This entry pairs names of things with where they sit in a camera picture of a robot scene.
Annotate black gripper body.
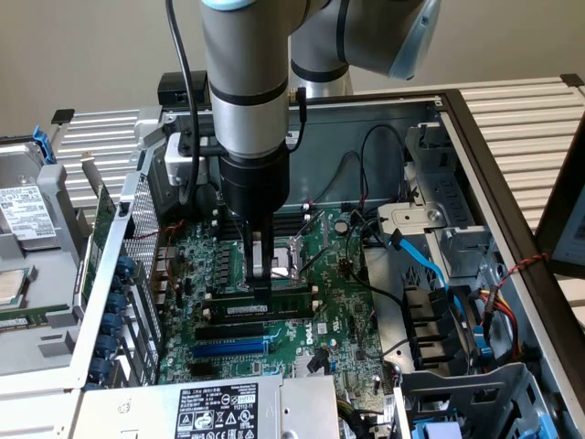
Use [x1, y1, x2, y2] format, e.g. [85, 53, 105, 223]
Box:
[218, 148, 293, 223]

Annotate green RAM stick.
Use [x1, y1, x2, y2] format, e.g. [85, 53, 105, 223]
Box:
[0, 313, 51, 333]
[202, 291, 317, 322]

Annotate CPU socket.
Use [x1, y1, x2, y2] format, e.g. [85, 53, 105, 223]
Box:
[239, 240, 312, 292]

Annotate long black expansion slot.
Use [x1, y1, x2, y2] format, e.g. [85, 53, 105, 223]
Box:
[195, 321, 266, 342]

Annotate blue expansion slot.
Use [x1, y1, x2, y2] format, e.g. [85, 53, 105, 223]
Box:
[191, 340, 269, 360]

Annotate green Dell motherboard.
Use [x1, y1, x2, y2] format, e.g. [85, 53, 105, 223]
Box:
[157, 208, 389, 399]

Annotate metal socket cover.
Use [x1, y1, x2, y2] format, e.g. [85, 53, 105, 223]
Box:
[294, 209, 328, 280]

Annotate silver heat sink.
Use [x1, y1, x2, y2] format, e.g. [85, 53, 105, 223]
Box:
[294, 354, 333, 377]

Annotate silver power supply with label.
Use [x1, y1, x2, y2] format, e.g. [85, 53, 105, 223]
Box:
[75, 374, 340, 439]

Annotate black box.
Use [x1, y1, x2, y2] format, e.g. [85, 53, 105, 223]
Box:
[157, 70, 211, 105]

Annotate open metal PC case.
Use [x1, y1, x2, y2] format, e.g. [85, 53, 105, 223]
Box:
[68, 89, 585, 439]

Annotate green graphics card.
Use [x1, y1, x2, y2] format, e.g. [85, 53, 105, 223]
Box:
[78, 155, 119, 316]

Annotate black case fan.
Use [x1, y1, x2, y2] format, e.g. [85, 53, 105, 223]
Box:
[401, 283, 484, 371]

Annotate grey parts rack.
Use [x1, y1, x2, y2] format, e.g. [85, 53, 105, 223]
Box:
[0, 132, 100, 394]

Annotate metal disk bay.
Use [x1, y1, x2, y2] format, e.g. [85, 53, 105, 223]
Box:
[401, 121, 502, 283]

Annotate blue disk carrier tab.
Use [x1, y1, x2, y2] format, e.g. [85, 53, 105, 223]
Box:
[32, 127, 59, 166]

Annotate grey disk bay cage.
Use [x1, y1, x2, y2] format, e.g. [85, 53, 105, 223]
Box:
[395, 360, 555, 439]

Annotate blue disk carrier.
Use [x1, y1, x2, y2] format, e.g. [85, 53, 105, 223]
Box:
[413, 420, 463, 439]

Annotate blue plastic clip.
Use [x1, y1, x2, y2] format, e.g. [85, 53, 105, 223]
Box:
[473, 325, 494, 362]

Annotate silver hard disk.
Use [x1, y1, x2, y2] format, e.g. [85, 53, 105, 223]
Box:
[0, 141, 63, 252]

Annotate silver CPU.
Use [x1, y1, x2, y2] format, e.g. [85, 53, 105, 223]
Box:
[0, 268, 36, 306]

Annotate dark framed monitor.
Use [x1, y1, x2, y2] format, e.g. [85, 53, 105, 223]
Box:
[533, 130, 585, 278]

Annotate long black camera cable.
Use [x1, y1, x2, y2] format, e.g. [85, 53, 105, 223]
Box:
[164, 0, 205, 205]

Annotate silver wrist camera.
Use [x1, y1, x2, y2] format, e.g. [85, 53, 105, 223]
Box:
[164, 132, 209, 188]

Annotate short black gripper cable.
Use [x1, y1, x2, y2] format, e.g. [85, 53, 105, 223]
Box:
[285, 85, 312, 155]

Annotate black looped wire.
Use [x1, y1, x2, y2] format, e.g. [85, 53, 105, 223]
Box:
[358, 123, 409, 207]

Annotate silver drive latch bracket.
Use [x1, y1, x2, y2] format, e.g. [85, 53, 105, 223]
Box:
[377, 203, 447, 239]

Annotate blue SATA wire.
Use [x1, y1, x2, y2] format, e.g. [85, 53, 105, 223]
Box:
[387, 228, 461, 321]

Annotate coloured power wire bundle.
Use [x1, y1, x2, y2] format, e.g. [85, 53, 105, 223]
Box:
[474, 285, 525, 362]

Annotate red black twisted wire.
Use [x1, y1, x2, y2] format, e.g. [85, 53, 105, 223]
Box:
[496, 252, 551, 287]

